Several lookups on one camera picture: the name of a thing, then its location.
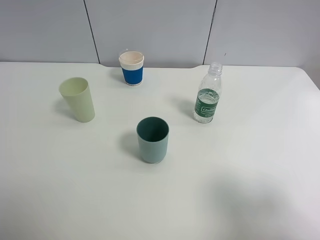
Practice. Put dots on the teal plastic cup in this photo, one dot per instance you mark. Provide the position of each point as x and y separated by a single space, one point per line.
153 135

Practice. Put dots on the clear plastic water bottle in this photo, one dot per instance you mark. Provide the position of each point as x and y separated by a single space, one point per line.
208 94

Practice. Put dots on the blue sleeved paper cup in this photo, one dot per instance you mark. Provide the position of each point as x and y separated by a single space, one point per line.
132 65

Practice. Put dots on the pale green plastic cup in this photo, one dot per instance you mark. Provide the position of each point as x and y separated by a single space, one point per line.
76 92

